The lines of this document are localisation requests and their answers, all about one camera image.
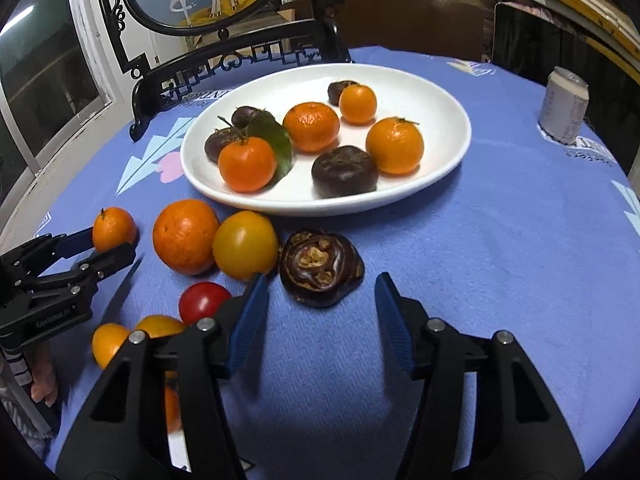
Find red cherry tomato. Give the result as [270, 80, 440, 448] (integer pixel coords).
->
[178, 281, 233, 326]

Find mandarin orange with green leaf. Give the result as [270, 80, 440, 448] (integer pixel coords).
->
[217, 110, 293, 194]

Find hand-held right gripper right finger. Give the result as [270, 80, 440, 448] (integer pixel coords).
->
[374, 271, 586, 480]

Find yellow tomato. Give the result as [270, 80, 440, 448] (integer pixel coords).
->
[134, 314, 188, 339]
[212, 210, 279, 282]

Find white oval plate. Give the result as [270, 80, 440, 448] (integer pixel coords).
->
[180, 63, 472, 217]

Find white framed window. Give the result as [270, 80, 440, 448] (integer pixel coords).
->
[0, 0, 126, 201]

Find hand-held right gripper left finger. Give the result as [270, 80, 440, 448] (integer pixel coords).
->
[55, 272, 271, 480]

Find white drink can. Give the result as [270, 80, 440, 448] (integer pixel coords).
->
[537, 66, 590, 147]

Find large orange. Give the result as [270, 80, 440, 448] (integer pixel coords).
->
[152, 199, 221, 276]

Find person's left hand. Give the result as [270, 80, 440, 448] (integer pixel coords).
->
[30, 345, 60, 406]

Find brown wooden board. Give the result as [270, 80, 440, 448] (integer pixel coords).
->
[345, 0, 496, 63]

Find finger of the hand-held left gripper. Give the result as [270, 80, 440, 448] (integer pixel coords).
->
[22, 242, 137, 307]
[0, 226, 96, 292]

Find blue printed tablecloth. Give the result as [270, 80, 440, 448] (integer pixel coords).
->
[0, 45, 640, 480]

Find black panel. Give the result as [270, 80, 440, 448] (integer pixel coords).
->
[492, 1, 640, 186]

